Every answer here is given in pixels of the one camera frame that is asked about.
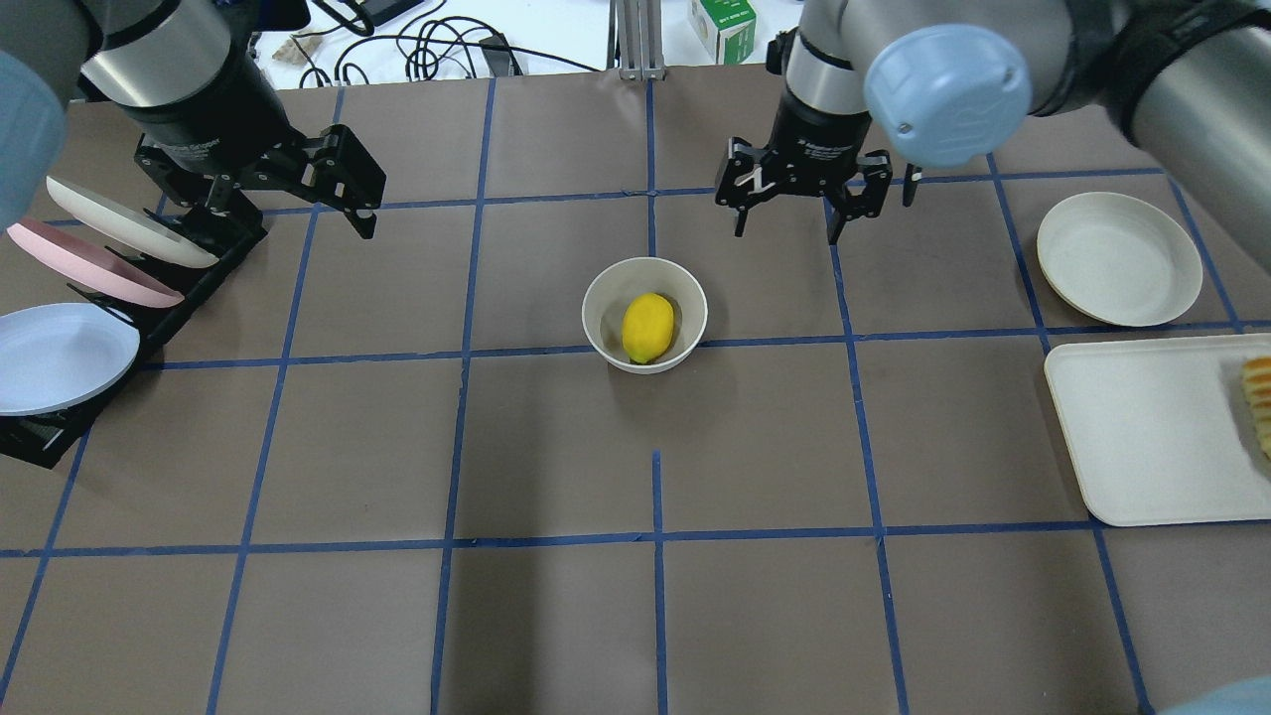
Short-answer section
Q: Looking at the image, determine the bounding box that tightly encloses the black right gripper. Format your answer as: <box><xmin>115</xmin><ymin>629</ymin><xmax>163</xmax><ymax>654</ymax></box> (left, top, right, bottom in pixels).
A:
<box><xmin>714</xmin><ymin>89</ymin><xmax>894</xmax><ymax>245</ymax></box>

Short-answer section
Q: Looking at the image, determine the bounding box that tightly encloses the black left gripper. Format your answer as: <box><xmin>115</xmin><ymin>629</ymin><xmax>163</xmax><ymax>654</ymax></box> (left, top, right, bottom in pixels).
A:
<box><xmin>122</xmin><ymin>50</ymin><xmax>386</xmax><ymax>249</ymax></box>

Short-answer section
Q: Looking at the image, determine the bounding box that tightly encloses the white ceramic bowl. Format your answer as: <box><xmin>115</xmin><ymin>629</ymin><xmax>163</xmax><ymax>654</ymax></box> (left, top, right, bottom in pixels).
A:
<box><xmin>581</xmin><ymin>257</ymin><xmax>710</xmax><ymax>373</ymax></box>

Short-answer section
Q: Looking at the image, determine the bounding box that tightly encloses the yellow lemon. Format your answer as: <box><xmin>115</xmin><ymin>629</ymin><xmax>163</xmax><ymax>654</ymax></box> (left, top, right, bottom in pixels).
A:
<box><xmin>622</xmin><ymin>293</ymin><xmax>675</xmax><ymax>363</ymax></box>

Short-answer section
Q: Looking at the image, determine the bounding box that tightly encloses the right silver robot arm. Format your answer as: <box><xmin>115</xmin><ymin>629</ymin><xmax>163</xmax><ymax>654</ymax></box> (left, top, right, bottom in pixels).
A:
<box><xmin>714</xmin><ymin>1</ymin><xmax>1270</xmax><ymax>267</ymax></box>

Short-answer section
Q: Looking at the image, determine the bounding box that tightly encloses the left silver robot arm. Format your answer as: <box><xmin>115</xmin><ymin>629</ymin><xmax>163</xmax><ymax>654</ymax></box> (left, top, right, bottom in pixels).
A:
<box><xmin>1</xmin><ymin>1</ymin><xmax>386</xmax><ymax>239</ymax></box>

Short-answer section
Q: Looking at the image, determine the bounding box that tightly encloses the cream plate in rack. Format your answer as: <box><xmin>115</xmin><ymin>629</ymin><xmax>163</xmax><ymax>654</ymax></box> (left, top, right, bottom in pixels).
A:
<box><xmin>46</xmin><ymin>177</ymin><xmax>219</xmax><ymax>271</ymax></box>

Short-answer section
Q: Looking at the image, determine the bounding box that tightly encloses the green white carton box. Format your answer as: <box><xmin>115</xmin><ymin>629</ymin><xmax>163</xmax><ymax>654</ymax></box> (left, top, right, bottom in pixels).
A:
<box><xmin>688</xmin><ymin>1</ymin><xmax>758</xmax><ymax>65</ymax></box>

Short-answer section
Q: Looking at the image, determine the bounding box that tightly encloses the pink plate in rack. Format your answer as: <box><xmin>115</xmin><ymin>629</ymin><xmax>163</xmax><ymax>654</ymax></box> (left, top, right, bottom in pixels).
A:
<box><xmin>6</xmin><ymin>218</ymin><xmax>186</xmax><ymax>309</ymax></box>

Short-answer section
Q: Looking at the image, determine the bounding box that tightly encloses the black power adapter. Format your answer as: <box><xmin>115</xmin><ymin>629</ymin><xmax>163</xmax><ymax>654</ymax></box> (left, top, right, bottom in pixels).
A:
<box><xmin>358</xmin><ymin>0</ymin><xmax>427</xmax><ymax>27</ymax></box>

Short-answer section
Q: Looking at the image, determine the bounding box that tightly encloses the light blue plate in rack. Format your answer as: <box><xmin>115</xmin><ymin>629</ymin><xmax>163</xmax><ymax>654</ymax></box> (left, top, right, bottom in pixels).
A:
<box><xmin>1</xmin><ymin>304</ymin><xmax>140</xmax><ymax>417</ymax></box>

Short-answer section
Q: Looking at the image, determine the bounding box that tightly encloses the cream round plate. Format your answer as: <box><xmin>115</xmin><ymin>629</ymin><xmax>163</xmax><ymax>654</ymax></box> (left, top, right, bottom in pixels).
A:
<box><xmin>1037</xmin><ymin>192</ymin><xmax>1202</xmax><ymax>329</ymax></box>

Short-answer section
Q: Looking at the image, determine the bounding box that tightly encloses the black dish rack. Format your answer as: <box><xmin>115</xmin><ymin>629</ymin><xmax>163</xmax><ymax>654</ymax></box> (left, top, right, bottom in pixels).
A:
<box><xmin>1</xmin><ymin>243</ymin><xmax>258</xmax><ymax>469</ymax></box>

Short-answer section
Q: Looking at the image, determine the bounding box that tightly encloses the cream rectangular tray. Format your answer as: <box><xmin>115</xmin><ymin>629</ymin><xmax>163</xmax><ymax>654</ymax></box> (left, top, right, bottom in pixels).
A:
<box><xmin>1043</xmin><ymin>334</ymin><xmax>1270</xmax><ymax>526</ymax></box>

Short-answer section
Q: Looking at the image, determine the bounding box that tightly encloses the sliced yellow fruit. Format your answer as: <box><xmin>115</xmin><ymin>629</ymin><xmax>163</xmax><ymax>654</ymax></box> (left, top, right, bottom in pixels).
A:
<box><xmin>1242</xmin><ymin>356</ymin><xmax>1270</xmax><ymax>458</ymax></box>

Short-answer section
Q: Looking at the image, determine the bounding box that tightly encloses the aluminium frame post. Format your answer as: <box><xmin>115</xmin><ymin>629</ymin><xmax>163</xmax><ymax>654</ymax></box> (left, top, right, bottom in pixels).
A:
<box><xmin>608</xmin><ymin>1</ymin><xmax>666</xmax><ymax>81</ymax></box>

